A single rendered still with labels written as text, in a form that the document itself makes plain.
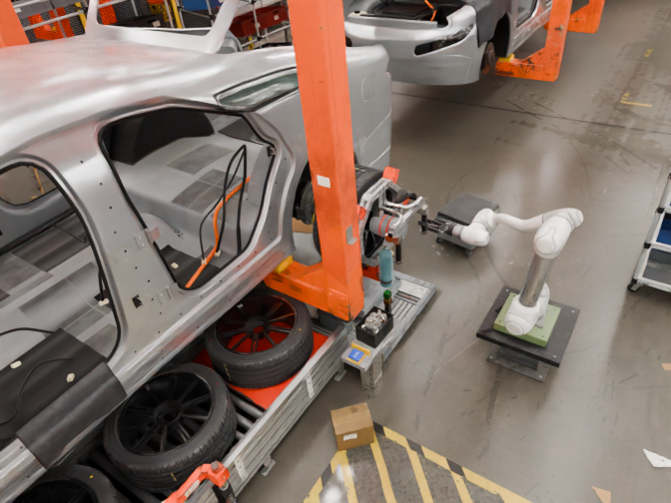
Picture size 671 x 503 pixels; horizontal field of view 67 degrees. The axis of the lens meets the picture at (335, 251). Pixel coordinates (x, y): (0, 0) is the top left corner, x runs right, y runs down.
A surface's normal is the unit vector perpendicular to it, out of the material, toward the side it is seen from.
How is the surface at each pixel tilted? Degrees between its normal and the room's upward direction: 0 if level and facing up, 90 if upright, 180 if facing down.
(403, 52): 87
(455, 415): 0
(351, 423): 0
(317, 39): 90
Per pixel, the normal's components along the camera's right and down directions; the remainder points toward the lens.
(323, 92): -0.56, 0.55
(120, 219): 0.79, 0.16
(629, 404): -0.09, -0.78
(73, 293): 0.62, -0.22
